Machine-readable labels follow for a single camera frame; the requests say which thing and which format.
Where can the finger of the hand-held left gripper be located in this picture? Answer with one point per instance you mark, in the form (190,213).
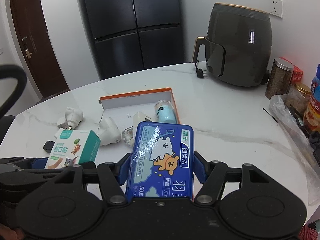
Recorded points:
(40,163)
(88,165)

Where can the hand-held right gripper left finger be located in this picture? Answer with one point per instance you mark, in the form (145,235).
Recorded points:
(123,170)

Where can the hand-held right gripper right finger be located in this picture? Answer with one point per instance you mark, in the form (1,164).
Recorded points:
(200,167)

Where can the black power bank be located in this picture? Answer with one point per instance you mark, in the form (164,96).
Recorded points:
(48,146)

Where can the teal bandage box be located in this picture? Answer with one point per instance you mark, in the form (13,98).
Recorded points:
(72,147)

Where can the blue floss pick box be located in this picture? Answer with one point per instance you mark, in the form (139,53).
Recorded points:
(160,155)

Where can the white green-button plug-in device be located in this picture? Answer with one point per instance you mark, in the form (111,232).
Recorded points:
(110,130)

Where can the white charger adapter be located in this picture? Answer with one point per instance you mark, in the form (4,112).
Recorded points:
(62,124)

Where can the white charger box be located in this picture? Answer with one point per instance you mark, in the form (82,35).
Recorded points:
(140,118)

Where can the light blue toothpick holder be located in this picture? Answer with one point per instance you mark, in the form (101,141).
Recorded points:
(165,113)

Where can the orange and white box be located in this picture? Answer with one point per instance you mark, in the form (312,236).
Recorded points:
(130,103)

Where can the person's left hand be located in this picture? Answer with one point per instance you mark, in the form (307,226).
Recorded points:
(11,233)

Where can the clear plastic case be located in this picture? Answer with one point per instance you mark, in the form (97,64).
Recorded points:
(128,135)

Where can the black hairpin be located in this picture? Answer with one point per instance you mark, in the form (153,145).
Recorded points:
(270,115)

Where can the black power plug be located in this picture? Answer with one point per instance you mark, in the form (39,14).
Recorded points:
(200,73)

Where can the clear plastic bag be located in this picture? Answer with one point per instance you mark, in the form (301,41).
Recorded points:
(295,145)

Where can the brass door lock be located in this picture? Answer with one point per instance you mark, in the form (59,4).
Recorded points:
(27,52)

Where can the dark object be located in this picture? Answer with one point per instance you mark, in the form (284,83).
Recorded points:
(315,145)

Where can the metal lid jar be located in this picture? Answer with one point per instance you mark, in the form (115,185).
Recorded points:
(278,80)

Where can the gold lid jar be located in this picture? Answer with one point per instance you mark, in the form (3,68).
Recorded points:
(297,97)

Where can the dark brown door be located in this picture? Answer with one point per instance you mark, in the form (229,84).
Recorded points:
(37,42)

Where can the dark grey air fryer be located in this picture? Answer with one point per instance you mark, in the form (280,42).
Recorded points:
(240,45)

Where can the red knitted cloth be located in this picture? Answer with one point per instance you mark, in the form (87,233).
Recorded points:
(311,233)

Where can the blue cap bottle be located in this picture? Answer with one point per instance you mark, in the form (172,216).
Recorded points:
(313,105)

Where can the red box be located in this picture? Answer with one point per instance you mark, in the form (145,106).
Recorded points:
(298,73)

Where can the black refrigerator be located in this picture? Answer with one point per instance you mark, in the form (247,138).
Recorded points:
(125,30)

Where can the white wall socket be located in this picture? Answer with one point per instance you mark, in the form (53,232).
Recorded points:
(275,7)

